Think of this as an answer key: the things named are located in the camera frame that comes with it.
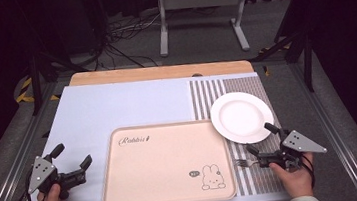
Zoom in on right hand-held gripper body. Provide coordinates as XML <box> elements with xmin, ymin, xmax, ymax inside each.
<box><xmin>254</xmin><ymin>124</ymin><xmax>329</xmax><ymax>175</ymax></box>

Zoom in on bundle of floor cables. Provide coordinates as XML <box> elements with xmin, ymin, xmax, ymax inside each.
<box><xmin>88</xmin><ymin>10</ymin><xmax>167</xmax><ymax>73</ymax></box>

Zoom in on beige tray with rabbit print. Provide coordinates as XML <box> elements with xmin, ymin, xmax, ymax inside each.
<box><xmin>94</xmin><ymin>115</ymin><xmax>239</xmax><ymax>201</ymax></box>

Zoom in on white table cover sheet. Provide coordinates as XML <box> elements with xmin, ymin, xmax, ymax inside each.
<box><xmin>6</xmin><ymin>64</ymin><xmax>292</xmax><ymax>201</ymax></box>

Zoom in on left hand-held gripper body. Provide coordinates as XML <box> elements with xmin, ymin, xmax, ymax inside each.
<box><xmin>23</xmin><ymin>150</ymin><xmax>90</xmax><ymax>201</ymax></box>

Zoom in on white round plate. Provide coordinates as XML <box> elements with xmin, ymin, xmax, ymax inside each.
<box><xmin>208</xmin><ymin>88</ymin><xmax>277</xmax><ymax>148</ymax></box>

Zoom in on grey striped placemat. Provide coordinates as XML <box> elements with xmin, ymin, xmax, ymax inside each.
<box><xmin>186</xmin><ymin>70</ymin><xmax>291</xmax><ymax>201</ymax></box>

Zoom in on right hand-held gripper cable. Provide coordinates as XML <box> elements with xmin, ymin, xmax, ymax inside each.
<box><xmin>299</xmin><ymin>153</ymin><xmax>317</xmax><ymax>191</ymax></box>

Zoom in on silver fork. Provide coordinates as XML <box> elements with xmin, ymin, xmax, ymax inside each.
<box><xmin>235</xmin><ymin>156</ymin><xmax>261</xmax><ymax>170</ymax></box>

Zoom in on person's right hand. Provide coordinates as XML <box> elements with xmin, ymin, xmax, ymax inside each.
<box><xmin>268</xmin><ymin>151</ymin><xmax>318</xmax><ymax>201</ymax></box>

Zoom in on aluminium floor rail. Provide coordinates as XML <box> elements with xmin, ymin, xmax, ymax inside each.
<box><xmin>287</xmin><ymin>56</ymin><xmax>357</xmax><ymax>201</ymax></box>
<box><xmin>0</xmin><ymin>81</ymin><xmax>74</xmax><ymax>201</ymax></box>

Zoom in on black tripod stand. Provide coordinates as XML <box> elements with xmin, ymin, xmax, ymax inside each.
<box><xmin>244</xmin><ymin>0</ymin><xmax>320</xmax><ymax>99</ymax></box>
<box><xmin>25</xmin><ymin>46</ymin><xmax>95</xmax><ymax>117</ymax></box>

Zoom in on yellow black floor tape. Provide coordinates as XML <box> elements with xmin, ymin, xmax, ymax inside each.
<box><xmin>12</xmin><ymin>74</ymin><xmax>62</xmax><ymax>105</ymax></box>

